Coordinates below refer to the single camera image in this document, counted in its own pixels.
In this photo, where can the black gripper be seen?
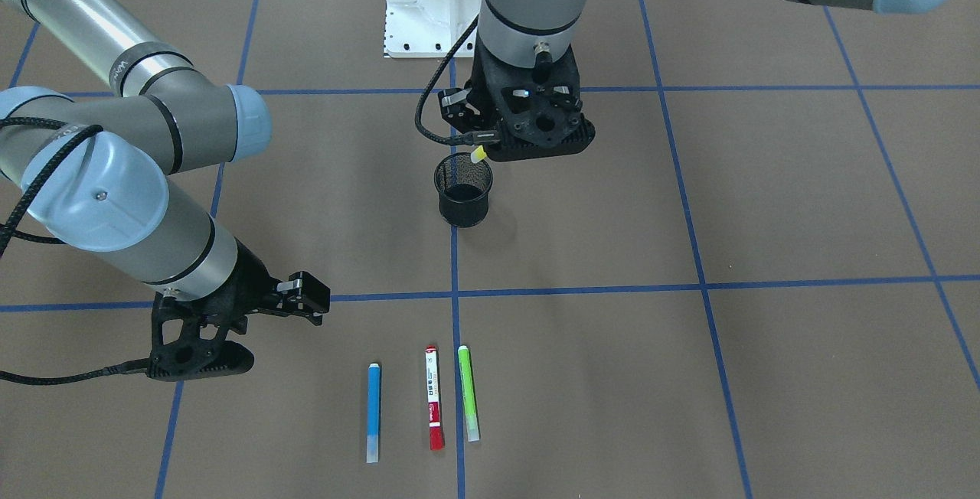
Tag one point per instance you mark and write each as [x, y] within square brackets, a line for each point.
[249, 279]
[457, 107]

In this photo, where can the yellow marker pen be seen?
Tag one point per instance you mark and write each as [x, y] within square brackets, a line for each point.
[478, 155]

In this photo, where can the blue marker pen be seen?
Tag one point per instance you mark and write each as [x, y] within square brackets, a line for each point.
[373, 423]

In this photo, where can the red capped white marker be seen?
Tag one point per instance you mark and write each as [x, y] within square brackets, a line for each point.
[433, 400]

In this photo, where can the green marker pen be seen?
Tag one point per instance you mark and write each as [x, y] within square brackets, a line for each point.
[470, 411]

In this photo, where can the black mesh pen cup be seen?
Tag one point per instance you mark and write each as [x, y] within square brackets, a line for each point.
[463, 188]

